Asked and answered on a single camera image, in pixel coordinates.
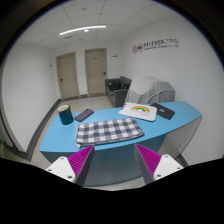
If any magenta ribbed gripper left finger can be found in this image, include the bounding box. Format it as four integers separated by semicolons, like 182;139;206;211
46;145;95;186

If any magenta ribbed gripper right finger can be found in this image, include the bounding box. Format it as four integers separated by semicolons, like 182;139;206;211
134;144;183;184

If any blue white checkered towel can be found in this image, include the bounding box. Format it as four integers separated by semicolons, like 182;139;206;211
76;118;144;147

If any blue desk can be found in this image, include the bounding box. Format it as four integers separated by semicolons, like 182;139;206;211
39;100;203;188

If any dark green mug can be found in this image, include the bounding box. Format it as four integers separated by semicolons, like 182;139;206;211
58;105;73;125

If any dark smartphone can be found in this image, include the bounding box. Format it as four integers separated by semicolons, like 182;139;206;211
75;109;94;122

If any white rainbow notebook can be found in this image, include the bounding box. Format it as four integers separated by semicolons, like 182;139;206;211
119;102;157;121

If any black tablet case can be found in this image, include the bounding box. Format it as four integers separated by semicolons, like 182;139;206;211
152;103;175;120

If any chair with white cover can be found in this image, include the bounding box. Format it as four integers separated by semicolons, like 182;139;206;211
125;77;175;104

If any grey sofa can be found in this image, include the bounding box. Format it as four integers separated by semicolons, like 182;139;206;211
105;76;132;107

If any black bag on sofa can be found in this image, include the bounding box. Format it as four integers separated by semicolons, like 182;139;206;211
108;81;129;91

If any left beige door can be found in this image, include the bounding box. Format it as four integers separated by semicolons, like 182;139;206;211
57;53;79;99

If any beige door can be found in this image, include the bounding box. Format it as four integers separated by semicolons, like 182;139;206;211
57;53;79;99
85;49;107;95

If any right beige door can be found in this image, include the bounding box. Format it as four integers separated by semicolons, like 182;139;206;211
85;49;107;95

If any ceiling strip light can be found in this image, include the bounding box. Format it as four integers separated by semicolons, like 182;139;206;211
59;25;106;36

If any wall logo sign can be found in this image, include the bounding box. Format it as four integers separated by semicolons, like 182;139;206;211
132;38;179;54

